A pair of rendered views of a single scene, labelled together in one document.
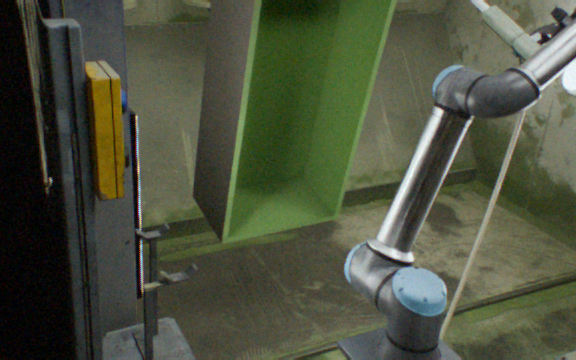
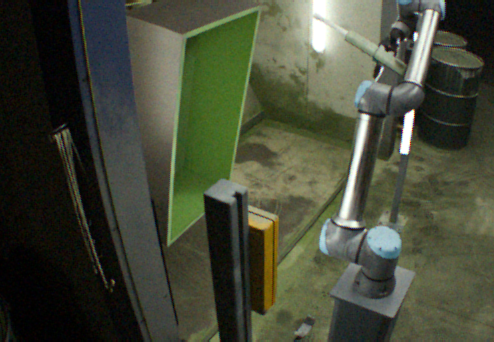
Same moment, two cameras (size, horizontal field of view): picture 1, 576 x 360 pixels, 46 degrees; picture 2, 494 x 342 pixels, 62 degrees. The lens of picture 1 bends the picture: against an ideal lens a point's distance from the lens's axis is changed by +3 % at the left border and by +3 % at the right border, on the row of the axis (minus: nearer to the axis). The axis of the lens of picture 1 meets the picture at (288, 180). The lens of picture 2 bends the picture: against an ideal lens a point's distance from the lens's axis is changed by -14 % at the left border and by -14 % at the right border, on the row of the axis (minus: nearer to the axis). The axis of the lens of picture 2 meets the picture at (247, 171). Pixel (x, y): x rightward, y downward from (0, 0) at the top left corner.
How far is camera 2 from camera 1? 0.94 m
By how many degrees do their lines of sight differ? 24
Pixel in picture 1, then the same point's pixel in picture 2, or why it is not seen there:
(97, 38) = (123, 152)
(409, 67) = not seen: hidden behind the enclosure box
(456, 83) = (376, 96)
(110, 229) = (154, 293)
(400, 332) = (380, 273)
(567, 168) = (328, 98)
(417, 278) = (381, 235)
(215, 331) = (179, 305)
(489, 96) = (404, 103)
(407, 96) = not seen: hidden behind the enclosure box
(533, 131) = (299, 79)
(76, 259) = not seen: outside the picture
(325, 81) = (193, 92)
